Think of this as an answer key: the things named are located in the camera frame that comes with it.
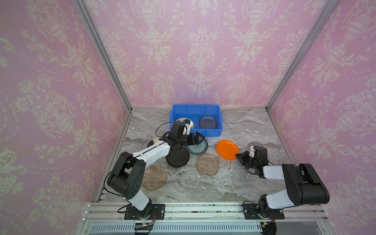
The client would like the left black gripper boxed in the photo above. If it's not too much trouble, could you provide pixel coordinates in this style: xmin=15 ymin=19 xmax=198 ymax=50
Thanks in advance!
xmin=177 ymin=132 xmax=206 ymax=146

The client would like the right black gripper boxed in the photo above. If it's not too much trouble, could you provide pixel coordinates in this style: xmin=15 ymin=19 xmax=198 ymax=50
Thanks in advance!
xmin=236 ymin=151 xmax=259 ymax=170

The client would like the cream plate with calligraphy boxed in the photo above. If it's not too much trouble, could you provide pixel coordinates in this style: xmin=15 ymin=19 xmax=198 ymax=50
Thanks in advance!
xmin=176 ymin=117 xmax=192 ymax=123

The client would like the orange plastic plate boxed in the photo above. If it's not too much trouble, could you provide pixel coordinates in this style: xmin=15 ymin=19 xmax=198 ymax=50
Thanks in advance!
xmin=216 ymin=140 xmax=240 ymax=161

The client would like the grey clear plate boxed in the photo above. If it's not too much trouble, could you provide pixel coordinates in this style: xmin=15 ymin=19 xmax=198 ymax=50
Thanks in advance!
xmin=199 ymin=116 xmax=218 ymax=129

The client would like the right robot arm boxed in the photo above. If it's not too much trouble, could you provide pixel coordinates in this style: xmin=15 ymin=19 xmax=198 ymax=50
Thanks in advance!
xmin=235 ymin=146 xmax=330 ymax=217

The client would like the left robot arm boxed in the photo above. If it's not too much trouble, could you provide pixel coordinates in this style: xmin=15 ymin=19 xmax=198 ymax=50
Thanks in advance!
xmin=105 ymin=121 xmax=206 ymax=217

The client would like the blue plastic bin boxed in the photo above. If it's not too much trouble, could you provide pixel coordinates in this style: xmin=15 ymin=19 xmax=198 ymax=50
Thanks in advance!
xmin=169 ymin=104 xmax=223 ymax=137

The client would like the blue floral patterned plate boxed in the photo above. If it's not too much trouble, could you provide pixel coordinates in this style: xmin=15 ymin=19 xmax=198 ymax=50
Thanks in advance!
xmin=187 ymin=140 xmax=208 ymax=155

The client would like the black round plate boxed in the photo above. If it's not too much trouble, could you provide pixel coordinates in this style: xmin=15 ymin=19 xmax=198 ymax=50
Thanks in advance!
xmin=166 ymin=147 xmax=190 ymax=168

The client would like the brown clear plate centre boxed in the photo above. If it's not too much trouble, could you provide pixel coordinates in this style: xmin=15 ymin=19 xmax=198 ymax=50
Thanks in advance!
xmin=196 ymin=154 xmax=220 ymax=176

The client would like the brown clear plate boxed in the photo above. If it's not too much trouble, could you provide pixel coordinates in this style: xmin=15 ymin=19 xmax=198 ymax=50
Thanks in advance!
xmin=143 ymin=164 xmax=167 ymax=191
xmin=196 ymin=154 xmax=220 ymax=176

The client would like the cream plate left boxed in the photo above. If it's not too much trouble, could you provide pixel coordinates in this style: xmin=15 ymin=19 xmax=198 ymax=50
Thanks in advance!
xmin=147 ymin=138 xmax=159 ymax=147

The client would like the clear glass plate centre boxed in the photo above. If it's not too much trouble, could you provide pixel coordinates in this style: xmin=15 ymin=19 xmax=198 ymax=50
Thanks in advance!
xmin=172 ymin=168 xmax=199 ymax=193

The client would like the brown clear plate left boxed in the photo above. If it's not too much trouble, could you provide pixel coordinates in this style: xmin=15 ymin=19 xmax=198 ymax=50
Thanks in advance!
xmin=143 ymin=164 xmax=167 ymax=191

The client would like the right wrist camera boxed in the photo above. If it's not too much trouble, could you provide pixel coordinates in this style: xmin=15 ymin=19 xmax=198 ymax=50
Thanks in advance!
xmin=249 ymin=146 xmax=255 ymax=158

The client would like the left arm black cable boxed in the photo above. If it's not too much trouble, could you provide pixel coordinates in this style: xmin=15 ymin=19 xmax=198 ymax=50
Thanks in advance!
xmin=155 ymin=121 xmax=175 ymax=138

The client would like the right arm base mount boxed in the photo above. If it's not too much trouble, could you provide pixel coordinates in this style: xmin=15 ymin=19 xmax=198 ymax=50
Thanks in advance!
xmin=240 ymin=203 xmax=285 ymax=220

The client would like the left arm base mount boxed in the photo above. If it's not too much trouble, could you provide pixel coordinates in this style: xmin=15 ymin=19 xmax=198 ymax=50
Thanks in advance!
xmin=124 ymin=204 xmax=165 ymax=220

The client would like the aluminium frame rail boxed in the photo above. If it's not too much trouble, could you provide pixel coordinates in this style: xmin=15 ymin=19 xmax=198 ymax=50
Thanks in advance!
xmin=77 ymin=202 xmax=335 ymax=235

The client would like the right corner aluminium post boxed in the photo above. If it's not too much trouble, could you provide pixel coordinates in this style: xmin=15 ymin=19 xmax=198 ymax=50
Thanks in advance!
xmin=265 ymin=0 xmax=339 ymax=114

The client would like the corner aluminium post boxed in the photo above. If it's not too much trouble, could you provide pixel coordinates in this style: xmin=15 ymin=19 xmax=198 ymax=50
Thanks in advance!
xmin=73 ymin=0 xmax=132 ymax=113
xmin=265 ymin=0 xmax=339 ymax=114

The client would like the left corner aluminium post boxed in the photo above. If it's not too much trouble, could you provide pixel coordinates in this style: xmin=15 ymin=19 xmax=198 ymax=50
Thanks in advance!
xmin=73 ymin=0 xmax=132 ymax=113

